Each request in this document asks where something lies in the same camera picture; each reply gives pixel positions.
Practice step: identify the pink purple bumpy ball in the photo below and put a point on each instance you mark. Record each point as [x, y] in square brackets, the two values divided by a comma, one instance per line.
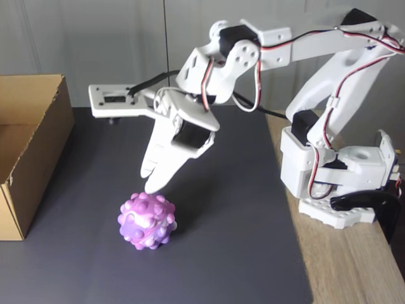
[145, 221]

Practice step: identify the brown cardboard box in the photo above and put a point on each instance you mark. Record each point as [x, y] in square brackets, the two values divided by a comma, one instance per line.
[47, 152]

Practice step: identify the dark grey table mat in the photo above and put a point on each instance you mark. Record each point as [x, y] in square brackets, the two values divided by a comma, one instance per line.
[205, 247]

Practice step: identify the black table clamp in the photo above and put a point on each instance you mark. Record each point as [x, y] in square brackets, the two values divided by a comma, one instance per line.
[379, 202]

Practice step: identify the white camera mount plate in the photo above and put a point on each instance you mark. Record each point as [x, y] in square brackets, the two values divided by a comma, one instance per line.
[107, 109]

